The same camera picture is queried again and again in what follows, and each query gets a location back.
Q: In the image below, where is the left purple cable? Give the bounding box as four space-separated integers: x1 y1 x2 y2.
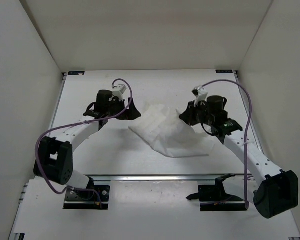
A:
34 78 134 203

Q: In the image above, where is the blue table label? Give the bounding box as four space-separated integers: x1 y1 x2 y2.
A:
215 69 234 74
67 71 85 76

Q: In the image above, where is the right blue table label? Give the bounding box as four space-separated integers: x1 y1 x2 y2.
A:
215 69 234 74

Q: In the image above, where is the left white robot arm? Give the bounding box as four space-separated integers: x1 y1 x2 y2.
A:
33 84 141 199

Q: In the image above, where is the white pleated skirt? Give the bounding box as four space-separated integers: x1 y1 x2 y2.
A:
128 103 215 158

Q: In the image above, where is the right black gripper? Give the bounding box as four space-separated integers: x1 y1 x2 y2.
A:
179 100 214 127

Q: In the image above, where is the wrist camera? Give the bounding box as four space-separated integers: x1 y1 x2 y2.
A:
112 84 127 99
191 86 208 107

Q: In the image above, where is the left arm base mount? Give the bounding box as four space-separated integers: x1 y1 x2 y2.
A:
63 180 111 211

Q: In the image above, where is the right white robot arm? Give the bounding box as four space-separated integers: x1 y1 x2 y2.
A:
179 95 299 219

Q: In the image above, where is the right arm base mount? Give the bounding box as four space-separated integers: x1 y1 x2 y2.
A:
186 173 247 212

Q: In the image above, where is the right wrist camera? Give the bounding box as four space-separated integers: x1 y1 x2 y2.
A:
191 86 208 107

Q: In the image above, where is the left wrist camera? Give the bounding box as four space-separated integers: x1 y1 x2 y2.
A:
112 84 127 99

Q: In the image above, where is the left blue table label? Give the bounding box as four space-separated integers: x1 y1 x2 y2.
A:
67 71 85 76

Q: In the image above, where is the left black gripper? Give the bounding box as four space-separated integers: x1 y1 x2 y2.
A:
107 96 142 120

